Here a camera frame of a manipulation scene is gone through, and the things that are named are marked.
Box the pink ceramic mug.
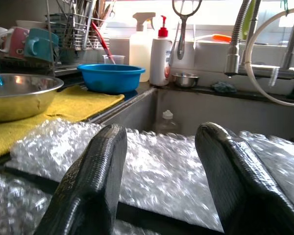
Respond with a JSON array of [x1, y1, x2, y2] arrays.
[[0, 26, 30, 60]]

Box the clear plastic bottle white cap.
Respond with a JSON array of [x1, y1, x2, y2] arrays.
[[152, 110, 180, 135]]

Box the yellow dish cloth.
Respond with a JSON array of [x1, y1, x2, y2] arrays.
[[0, 84, 125, 159]]

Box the stainless steel sink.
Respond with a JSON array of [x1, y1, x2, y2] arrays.
[[92, 87, 294, 151]]

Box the teal ceramic mug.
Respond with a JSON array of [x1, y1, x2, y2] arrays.
[[24, 27, 60, 63]]

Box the white spray bottle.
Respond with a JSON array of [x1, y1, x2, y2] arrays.
[[129, 12, 156, 83]]

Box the wide shallow steel bowl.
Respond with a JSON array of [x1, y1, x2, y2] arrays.
[[0, 73, 64, 123]]

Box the blue plastic bowl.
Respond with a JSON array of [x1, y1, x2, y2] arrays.
[[77, 63, 147, 94]]

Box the red handled spatula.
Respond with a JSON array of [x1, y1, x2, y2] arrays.
[[91, 22, 116, 65]]

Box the white soap bottle red pump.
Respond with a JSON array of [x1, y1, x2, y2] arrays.
[[149, 15, 173, 87]]

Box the green plastic utensil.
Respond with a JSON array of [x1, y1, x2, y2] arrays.
[[242, 0, 257, 41]]

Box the white water hose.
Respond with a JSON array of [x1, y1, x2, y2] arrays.
[[242, 6, 294, 107]]

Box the tiny steel bowl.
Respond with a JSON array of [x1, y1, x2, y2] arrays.
[[171, 72, 201, 88]]

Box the steel kitchen scissors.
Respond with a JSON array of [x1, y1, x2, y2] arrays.
[[171, 0, 203, 61]]

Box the dark scouring pad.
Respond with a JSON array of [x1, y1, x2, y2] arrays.
[[210, 81, 238, 94]]

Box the orange plastic item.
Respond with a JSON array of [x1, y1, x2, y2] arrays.
[[212, 34, 232, 44]]

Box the steel wire dish rack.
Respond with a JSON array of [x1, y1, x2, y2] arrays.
[[45, 0, 111, 51]]

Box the steel gooseneck mixer tap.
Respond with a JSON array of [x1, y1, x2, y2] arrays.
[[237, 0, 294, 79]]

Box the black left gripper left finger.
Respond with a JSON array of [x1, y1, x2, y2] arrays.
[[35, 124, 128, 235]]

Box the flexible steel spring faucet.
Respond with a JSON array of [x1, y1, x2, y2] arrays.
[[224, 0, 252, 78]]

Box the clear measuring cup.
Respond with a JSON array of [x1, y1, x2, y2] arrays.
[[102, 54, 126, 66]]

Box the white ceramic bowl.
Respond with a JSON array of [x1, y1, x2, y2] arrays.
[[15, 20, 48, 30]]

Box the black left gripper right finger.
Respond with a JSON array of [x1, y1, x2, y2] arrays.
[[194, 122, 294, 235]]

